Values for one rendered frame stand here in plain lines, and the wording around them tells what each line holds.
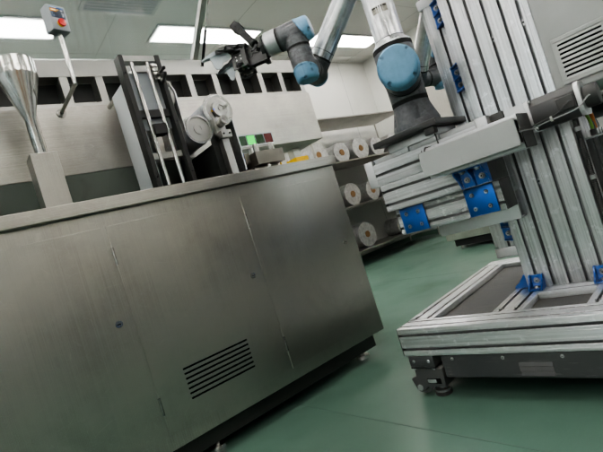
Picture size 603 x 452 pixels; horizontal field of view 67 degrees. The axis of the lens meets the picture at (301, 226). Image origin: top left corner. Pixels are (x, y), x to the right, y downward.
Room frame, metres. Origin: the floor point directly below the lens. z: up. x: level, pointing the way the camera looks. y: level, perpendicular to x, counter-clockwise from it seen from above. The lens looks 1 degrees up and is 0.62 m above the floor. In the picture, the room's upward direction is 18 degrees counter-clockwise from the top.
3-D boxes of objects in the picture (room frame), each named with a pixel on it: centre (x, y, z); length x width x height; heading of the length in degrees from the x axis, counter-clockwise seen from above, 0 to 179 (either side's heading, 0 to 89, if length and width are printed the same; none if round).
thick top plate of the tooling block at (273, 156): (2.26, 0.16, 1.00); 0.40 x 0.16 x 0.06; 39
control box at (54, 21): (1.70, 0.65, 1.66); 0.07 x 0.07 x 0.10; 57
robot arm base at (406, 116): (1.45, -0.45, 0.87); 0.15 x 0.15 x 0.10
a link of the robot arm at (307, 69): (1.42, -0.16, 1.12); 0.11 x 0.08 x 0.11; 162
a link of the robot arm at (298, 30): (1.40, -0.16, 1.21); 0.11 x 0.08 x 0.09; 72
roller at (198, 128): (2.04, 0.37, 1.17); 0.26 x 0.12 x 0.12; 39
